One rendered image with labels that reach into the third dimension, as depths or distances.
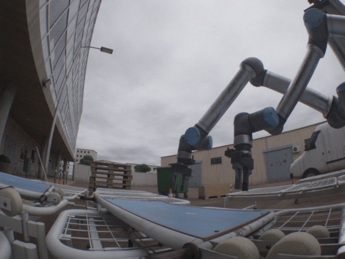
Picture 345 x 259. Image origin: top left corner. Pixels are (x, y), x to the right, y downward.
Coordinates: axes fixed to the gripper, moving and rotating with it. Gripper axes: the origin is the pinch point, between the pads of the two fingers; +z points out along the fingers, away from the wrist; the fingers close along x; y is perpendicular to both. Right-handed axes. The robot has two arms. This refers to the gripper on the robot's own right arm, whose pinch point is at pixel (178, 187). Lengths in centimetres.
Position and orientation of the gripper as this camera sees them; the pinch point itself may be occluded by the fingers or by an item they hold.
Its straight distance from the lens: 96.7
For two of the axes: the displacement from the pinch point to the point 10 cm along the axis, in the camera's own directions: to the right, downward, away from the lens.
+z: -1.8, 8.7, -4.5
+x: -7.7, -4.1, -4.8
